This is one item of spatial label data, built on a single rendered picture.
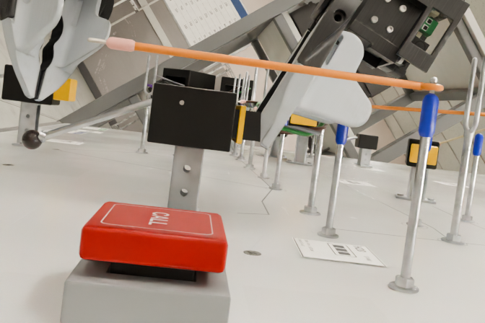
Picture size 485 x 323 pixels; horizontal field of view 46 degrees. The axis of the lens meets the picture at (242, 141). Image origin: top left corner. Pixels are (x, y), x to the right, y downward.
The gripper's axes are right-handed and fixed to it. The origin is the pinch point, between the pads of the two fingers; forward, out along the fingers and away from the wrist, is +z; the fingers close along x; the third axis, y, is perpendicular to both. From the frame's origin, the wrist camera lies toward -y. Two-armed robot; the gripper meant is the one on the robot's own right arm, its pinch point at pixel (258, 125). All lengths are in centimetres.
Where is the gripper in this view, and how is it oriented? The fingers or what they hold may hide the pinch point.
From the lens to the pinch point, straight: 40.5
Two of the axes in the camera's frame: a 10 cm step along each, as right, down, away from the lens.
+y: 8.5, 5.3, 0.5
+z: -5.3, 8.4, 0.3
